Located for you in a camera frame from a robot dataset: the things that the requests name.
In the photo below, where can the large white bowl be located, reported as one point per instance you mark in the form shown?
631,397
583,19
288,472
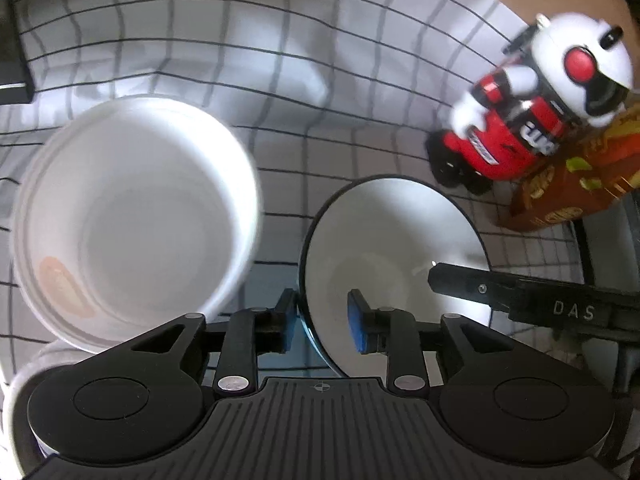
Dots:
135,220

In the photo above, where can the black box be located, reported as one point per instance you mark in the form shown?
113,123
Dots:
12,50

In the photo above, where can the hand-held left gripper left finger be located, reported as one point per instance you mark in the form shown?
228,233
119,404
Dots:
289,320

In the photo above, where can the white and red toy robot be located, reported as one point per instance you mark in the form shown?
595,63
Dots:
505,135

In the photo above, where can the black-rimmed white bowl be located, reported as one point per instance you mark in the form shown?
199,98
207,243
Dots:
385,240

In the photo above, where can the black television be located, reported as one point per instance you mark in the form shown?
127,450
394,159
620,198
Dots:
607,240

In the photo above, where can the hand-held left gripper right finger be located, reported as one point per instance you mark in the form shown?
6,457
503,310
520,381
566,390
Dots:
356,320

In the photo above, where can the white plate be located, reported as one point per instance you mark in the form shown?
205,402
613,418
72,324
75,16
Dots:
20,395

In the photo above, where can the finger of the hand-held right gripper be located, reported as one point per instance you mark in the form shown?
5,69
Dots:
500,290

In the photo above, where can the white grid-pattern tablecloth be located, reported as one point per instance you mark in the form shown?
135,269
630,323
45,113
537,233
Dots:
300,60

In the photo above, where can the red-brown snack box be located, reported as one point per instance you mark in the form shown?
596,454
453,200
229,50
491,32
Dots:
565,195

